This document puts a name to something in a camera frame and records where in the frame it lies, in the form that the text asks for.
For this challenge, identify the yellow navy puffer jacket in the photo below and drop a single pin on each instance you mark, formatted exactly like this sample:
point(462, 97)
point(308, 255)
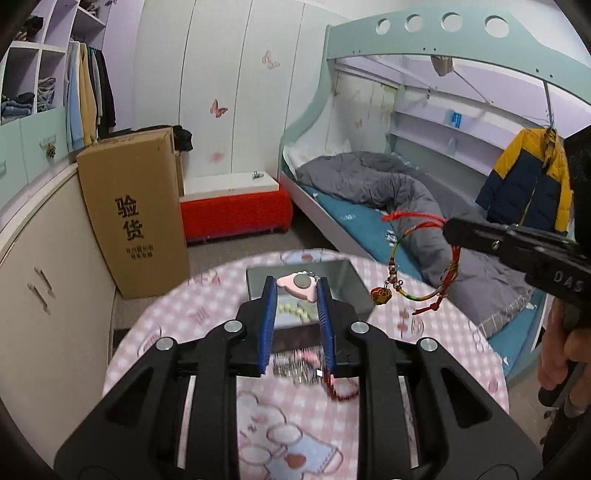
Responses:
point(530, 184)

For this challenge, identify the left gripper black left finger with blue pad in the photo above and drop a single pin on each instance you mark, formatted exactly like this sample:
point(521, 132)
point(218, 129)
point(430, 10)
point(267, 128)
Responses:
point(172, 415)

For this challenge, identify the beige low cabinet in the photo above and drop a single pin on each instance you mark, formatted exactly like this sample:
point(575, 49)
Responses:
point(56, 301)

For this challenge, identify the mint drawer shelf unit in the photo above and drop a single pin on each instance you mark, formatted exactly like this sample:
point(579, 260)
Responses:
point(33, 73)

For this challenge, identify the teal bed sheet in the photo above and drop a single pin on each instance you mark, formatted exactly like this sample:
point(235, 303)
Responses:
point(517, 343)

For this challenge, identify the person's right hand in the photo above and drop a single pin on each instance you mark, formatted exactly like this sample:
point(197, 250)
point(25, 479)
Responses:
point(559, 347)

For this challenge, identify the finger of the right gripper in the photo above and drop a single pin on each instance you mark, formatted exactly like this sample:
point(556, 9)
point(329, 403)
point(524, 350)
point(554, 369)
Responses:
point(518, 247)

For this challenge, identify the red storage bench white top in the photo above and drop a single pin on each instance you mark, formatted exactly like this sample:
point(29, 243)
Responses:
point(229, 205)

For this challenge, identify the pile of mixed jewelry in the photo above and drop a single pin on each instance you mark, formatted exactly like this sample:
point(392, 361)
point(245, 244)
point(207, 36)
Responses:
point(301, 366)

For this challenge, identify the hanging clothes row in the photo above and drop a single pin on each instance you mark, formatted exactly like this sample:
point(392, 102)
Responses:
point(88, 98)

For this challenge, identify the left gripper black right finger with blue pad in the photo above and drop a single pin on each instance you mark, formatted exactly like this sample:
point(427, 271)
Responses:
point(422, 415)

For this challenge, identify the pink checkered cartoon tablecloth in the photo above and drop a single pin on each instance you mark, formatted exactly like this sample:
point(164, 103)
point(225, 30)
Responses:
point(290, 430)

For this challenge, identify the mint green bunk bed frame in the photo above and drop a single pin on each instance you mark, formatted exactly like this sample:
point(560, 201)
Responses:
point(446, 87)

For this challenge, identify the grey metal tin box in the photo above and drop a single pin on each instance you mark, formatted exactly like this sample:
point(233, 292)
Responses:
point(296, 326)

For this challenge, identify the tall brown cardboard box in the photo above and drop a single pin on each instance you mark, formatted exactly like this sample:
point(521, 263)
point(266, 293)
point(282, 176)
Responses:
point(129, 185)

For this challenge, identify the white wardrobe with butterflies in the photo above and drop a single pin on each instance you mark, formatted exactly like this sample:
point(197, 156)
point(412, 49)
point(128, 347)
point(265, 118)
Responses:
point(233, 73)

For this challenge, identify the pink heart-shaped charm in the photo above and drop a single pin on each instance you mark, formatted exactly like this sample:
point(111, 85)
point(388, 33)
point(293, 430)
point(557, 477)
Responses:
point(301, 285)

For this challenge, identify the grey duvet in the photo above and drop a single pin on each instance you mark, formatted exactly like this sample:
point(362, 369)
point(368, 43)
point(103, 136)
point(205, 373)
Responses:
point(489, 293)

